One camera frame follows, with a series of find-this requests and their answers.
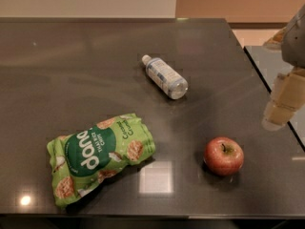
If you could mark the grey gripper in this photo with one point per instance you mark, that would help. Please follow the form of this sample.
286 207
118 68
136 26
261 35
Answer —
295 43

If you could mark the blue plastic water bottle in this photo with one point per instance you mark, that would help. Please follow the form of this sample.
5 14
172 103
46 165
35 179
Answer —
165 77

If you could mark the red apple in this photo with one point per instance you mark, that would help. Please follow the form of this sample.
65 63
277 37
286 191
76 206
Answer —
223 156

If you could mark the green rice chips bag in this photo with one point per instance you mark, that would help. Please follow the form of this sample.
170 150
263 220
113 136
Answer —
82 161

